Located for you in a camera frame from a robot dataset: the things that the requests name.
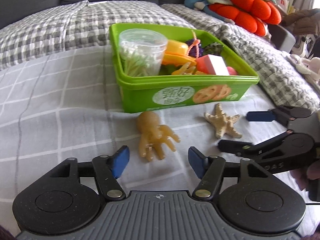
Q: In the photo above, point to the yellow toy teapot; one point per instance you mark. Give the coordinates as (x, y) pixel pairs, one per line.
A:
(177, 53)

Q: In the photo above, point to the beige starfish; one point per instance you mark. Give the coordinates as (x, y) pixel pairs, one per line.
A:
(223, 123)

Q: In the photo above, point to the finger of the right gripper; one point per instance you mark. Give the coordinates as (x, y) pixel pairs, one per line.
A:
(285, 144)
(281, 114)

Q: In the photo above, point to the yellow toy octopus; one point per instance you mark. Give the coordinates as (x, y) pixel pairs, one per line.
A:
(187, 69)

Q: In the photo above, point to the pink toy bottle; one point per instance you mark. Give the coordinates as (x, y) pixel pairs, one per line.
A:
(202, 67)

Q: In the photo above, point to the orange pumpkin cushion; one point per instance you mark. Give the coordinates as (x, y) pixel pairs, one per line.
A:
(252, 15)

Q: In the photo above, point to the purple toy grapes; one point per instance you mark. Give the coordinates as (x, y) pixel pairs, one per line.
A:
(193, 51)

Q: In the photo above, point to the blue plush monkey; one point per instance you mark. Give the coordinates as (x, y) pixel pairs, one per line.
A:
(203, 5)

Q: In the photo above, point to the grey grid table cloth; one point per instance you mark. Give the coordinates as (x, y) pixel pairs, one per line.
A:
(61, 111)

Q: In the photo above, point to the person's hand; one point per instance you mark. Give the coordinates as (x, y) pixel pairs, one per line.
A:
(304, 175)

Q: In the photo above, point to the white plush toy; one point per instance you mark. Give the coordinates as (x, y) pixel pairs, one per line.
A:
(307, 67)

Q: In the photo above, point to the tan rubber octopus toy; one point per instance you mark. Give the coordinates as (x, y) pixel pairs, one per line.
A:
(153, 135)

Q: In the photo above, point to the grey checkered quilt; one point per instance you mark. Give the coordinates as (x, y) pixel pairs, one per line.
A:
(86, 24)

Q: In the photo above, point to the pink white block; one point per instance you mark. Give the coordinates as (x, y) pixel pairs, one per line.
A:
(216, 65)

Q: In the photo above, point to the clear cotton swab jar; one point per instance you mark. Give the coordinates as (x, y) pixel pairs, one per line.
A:
(142, 51)

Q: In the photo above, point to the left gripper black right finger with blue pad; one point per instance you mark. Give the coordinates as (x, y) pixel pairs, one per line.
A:
(210, 172)

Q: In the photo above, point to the green plastic storage box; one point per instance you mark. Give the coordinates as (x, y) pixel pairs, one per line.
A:
(151, 93)

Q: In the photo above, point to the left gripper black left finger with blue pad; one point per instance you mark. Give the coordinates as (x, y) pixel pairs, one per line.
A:
(107, 169)

